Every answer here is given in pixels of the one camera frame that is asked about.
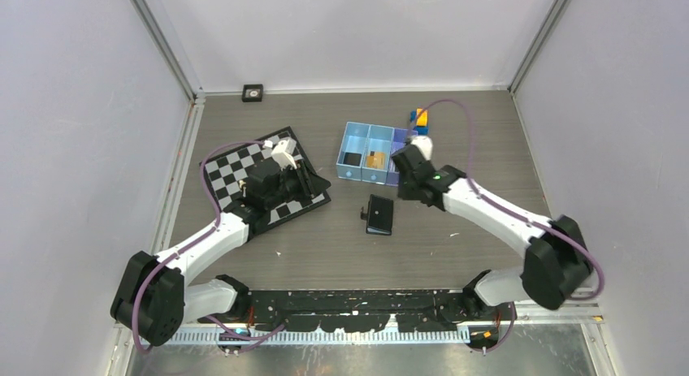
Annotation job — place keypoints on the light blue bin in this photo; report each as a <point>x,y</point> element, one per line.
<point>354,140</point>
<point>379,139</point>

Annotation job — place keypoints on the purple bin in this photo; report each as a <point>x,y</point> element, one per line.
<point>399,139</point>

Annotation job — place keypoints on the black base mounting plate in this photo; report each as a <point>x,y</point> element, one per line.
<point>361,310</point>

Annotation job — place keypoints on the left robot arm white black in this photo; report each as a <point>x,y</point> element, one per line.
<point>156,294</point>

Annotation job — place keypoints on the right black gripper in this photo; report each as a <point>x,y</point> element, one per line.
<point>403,192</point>

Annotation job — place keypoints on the blue yellow toy blocks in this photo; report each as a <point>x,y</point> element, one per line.
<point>419,121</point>

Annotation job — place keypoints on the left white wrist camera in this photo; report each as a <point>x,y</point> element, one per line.
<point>282,153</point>

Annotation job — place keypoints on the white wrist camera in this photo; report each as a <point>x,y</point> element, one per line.
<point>424,144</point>
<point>282,153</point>

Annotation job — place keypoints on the black square item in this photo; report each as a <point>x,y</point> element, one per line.
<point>352,159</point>

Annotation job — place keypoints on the small black square box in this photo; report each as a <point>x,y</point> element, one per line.
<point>252,93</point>

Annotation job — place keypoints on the light blue bin left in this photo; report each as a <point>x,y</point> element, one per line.
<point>354,140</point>

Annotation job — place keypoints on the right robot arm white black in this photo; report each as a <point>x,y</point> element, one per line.
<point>553,251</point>

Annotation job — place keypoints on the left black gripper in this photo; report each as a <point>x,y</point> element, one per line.
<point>303,179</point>

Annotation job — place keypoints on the light blue bin middle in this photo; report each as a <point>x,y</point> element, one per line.
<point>379,139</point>

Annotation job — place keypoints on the tan grey striped credit card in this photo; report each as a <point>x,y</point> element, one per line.
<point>376,160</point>

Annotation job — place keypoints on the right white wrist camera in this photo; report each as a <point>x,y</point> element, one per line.
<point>424,144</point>

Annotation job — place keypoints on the black white chessboard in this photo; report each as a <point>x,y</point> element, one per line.
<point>247,169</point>

